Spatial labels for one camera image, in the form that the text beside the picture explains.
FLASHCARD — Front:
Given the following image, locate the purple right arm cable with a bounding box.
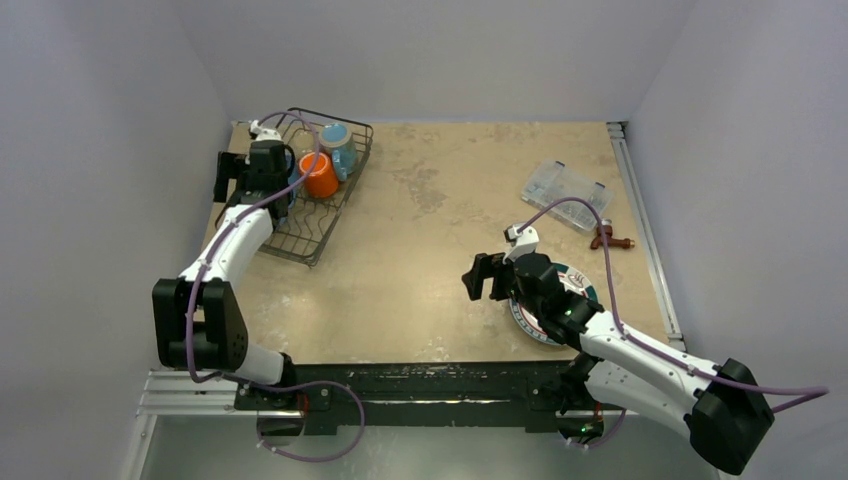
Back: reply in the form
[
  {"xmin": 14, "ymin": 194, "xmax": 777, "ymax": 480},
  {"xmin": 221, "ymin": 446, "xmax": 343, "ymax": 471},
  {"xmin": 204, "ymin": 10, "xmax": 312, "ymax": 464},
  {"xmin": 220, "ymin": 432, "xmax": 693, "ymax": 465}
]
[{"xmin": 516, "ymin": 196, "xmax": 829, "ymax": 452}]

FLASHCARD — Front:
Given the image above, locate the blue plate with bamboo pattern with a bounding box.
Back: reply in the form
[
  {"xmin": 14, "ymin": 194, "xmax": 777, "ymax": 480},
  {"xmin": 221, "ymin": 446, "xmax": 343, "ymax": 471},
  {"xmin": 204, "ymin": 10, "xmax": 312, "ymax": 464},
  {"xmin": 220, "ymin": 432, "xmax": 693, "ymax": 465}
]
[{"xmin": 287, "ymin": 167, "xmax": 301, "ymax": 209}]

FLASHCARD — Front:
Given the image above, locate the red translucent cup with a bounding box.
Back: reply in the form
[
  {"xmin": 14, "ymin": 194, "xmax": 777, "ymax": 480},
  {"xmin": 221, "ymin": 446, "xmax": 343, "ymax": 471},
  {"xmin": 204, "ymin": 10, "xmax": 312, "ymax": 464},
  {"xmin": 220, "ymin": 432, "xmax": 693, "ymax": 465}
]
[{"xmin": 298, "ymin": 152, "xmax": 339, "ymax": 199}]

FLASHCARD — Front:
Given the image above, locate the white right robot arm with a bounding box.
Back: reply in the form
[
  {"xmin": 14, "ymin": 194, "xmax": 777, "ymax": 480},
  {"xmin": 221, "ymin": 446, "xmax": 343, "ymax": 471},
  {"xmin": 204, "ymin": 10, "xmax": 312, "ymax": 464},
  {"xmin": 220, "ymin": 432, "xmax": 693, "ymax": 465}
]
[{"xmin": 461, "ymin": 253, "xmax": 774, "ymax": 475}]

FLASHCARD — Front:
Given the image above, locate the clear plastic screw box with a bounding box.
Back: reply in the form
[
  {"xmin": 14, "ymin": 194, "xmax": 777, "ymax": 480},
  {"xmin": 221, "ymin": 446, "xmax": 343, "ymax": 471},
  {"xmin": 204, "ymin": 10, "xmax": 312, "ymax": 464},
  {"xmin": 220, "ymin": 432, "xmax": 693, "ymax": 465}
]
[{"xmin": 520, "ymin": 160, "xmax": 614, "ymax": 232}]

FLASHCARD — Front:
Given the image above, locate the blue butterfly mug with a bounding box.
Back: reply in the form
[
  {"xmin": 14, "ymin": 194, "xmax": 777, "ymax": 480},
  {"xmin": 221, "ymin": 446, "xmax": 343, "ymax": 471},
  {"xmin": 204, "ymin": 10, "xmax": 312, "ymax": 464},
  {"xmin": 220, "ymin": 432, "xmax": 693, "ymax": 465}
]
[{"xmin": 319, "ymin": 123, "xmax": 358, "ymax": 182}]

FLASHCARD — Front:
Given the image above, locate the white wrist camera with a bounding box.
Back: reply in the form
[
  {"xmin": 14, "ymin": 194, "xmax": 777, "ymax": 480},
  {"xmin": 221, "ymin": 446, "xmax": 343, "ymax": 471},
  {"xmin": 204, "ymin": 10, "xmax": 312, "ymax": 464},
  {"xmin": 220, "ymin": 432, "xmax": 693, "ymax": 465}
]
[
  {"xmin": 248, "ymin": 120, "xmax": 282, "ymax": 142},
  {"xmin": 503, "ymin": 224, "xmax": 539, "ymax": 264}
]

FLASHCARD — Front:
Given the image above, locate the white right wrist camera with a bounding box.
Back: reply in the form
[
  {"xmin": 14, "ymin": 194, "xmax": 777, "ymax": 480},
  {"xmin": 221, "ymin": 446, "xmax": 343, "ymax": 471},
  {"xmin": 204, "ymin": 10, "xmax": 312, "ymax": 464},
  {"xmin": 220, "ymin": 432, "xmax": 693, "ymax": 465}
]
[{"xmin": 503, "ymin": 224, "xmax": 539, "ymax": 264}]

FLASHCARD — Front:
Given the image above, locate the striped rim white plate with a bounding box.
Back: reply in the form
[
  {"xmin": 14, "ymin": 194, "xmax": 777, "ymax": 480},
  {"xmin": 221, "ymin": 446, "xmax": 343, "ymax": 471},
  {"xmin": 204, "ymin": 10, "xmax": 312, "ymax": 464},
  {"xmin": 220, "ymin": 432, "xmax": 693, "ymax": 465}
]
[{"xmin": 508, "ymin": 263, "xmax": 599, "ymax": 348}]

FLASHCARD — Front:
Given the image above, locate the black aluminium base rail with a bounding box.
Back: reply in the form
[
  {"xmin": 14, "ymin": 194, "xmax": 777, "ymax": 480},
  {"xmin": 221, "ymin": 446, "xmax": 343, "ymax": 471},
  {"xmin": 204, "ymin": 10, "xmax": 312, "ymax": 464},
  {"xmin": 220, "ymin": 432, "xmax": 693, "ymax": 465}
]
[{"xmin": 135, "ymin": 360, "xmax": 637, "ymax": 439}]

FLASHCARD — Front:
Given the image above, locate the black wire dish rack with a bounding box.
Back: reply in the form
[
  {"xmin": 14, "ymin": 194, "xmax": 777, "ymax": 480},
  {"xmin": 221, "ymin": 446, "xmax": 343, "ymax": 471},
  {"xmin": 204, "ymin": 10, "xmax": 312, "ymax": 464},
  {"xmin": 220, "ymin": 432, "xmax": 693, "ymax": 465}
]
[{"xmin": 259, "ymin": 108, "xmax": 374, "ymax": 267}]

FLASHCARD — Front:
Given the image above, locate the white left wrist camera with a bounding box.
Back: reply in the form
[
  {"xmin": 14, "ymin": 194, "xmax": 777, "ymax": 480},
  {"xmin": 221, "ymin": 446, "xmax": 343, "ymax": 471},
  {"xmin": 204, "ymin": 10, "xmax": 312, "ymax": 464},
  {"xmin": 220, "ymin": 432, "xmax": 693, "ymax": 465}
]
[{"xmin": 248, "ymin": 120, "xmax": 282, "ymax": 142}]

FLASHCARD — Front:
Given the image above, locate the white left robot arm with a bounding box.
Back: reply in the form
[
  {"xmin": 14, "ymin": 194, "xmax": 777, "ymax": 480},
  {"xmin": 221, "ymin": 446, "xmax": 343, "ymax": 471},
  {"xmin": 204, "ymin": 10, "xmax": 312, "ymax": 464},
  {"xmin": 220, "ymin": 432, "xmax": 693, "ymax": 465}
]
[{"xmin": 152, "ymin": 139, "xmax": 298, "ymax": 409}]

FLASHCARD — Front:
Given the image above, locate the brown pipe fitting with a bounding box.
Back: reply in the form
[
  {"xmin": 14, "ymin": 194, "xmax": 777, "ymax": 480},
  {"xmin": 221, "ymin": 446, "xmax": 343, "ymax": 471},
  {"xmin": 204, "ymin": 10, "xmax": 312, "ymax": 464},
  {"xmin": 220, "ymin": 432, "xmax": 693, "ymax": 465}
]
[{"xmin": 590, "ymin": 224, "xmax": 636, "ymax": 250}]

